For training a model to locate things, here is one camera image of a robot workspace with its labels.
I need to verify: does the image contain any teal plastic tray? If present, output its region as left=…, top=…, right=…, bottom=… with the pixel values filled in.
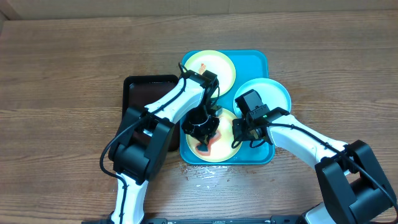
left=180, top=50, right=275, bottom=166

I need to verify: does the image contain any green and orange sponge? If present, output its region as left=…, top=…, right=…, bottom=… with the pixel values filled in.
left=195, top=130, right=221, bottom=156

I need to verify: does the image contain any black rectangular tray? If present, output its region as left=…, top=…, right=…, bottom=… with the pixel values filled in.
left=119, top=75, right=180, bottom=152

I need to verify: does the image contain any light blue plate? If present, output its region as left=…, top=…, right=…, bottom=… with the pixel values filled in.
left=233, top=78, right=292, bottom=118

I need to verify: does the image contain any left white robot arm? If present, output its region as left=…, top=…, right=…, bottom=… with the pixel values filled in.
left=100, top=70, right=221, bottom=223

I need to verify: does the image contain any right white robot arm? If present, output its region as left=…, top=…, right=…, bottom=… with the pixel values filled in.
left=233, top=108, right=397, bottom=223

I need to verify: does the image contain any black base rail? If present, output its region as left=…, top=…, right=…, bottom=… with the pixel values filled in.
left=81, top=214, right=312, bottom=224

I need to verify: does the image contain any yellow-green plate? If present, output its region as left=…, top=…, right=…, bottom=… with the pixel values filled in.
left=184, top=50, right=236, bottom=98
left=186, top=109, right=241, bottom=162

